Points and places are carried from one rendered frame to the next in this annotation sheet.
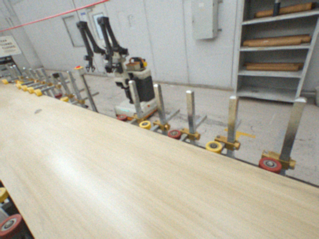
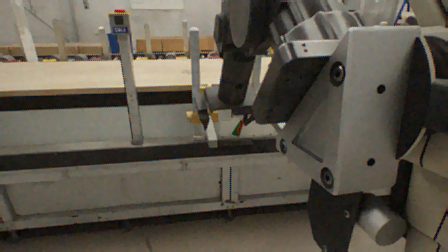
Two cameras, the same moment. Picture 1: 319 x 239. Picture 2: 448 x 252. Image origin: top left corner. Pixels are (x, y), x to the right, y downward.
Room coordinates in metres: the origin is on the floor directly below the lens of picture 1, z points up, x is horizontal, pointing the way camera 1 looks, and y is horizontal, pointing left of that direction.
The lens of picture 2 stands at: (2.73, 0.09, 1.24)
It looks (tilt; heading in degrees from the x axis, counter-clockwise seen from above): 24 degrees down; 128
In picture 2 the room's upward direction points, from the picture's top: straight up
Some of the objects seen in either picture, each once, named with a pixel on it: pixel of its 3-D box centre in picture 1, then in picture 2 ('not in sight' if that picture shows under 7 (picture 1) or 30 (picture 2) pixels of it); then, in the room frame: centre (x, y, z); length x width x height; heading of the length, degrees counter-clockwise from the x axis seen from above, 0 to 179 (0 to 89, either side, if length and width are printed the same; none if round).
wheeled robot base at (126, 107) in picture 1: (138, 106); not in sight; (2.98, 0.35, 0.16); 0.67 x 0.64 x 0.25; 141
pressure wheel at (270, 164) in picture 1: (268, 172); not in sight; (0.52, -0.43, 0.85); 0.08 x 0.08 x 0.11
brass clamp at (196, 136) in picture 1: (190, 134); not in sight; (0.96, -0.19, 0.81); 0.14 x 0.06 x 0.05; 46
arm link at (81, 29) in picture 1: (85, 40); not in sight; (2.75, 0.81, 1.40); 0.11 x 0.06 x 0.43; 52
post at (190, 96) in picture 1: (192, 124); not in sight; (0.94, -0.21, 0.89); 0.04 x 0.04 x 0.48; 46
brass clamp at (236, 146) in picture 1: (227, 143); not in sight; (0.79, -0.37, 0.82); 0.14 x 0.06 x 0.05; 46
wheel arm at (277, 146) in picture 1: (275, 153); not in sight; (0.66, -0.57, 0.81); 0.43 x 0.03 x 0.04; 136
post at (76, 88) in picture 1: (77, 91); (196, 89); (1.98, 0.88, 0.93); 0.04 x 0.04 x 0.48; 46
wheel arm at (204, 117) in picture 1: (191, 130); not in sight; (1.01, -0.21, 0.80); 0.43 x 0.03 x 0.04; 136
